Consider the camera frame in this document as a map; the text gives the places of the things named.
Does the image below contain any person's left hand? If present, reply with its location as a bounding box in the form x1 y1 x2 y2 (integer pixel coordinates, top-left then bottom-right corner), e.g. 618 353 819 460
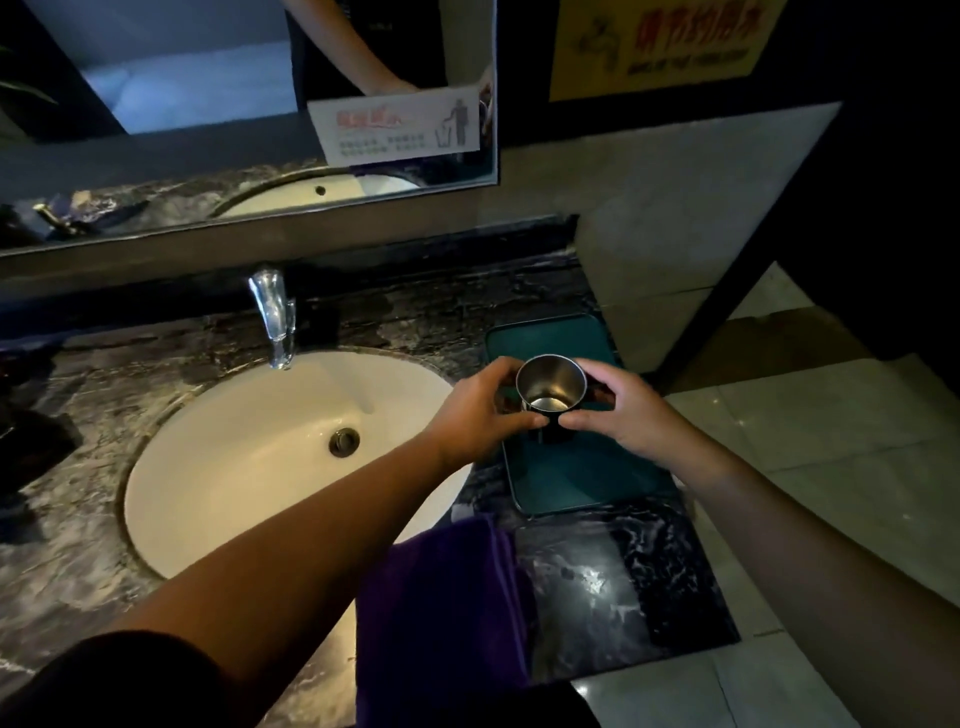
422 356 551 474

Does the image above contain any person's right hand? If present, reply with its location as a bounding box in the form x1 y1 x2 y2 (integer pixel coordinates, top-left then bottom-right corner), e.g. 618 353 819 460
558 357 708 473

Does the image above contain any stainless steel cup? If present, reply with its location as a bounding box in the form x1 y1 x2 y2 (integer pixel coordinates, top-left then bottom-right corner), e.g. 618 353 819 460
515 353 618 445

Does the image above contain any person's left forearm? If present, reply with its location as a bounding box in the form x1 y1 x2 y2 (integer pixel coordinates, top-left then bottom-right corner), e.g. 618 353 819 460
111 435 470 728

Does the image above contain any person's right forearm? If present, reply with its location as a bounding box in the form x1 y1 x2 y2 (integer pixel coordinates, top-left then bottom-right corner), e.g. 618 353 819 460
673 444 960 728

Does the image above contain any dark green tray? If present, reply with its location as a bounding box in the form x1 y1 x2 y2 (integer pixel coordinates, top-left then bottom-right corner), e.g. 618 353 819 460
484 312 681 519

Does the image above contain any purple towel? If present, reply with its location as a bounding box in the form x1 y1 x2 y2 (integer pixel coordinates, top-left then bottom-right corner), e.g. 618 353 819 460
354 515 538 728

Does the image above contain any white oval sink basin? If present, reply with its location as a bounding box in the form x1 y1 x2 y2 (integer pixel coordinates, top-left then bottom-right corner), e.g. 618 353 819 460
123 348 474 581

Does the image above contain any chrome faucet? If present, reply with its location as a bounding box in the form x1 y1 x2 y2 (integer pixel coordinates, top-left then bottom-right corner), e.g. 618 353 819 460
247 267 298 372

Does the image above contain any white notice sticker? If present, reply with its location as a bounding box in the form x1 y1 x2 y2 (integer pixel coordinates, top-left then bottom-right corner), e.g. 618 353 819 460
306 84 483 169

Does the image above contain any black sleeve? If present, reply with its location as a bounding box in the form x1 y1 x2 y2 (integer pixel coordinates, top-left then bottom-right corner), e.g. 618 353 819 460
0 630 230 728

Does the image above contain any yellow wall sign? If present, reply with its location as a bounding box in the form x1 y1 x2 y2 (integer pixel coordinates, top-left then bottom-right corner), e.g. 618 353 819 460
548 0 789 104

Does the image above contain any wall mirror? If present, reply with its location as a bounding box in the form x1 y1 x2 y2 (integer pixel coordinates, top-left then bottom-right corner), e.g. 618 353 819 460
0 0 501 261

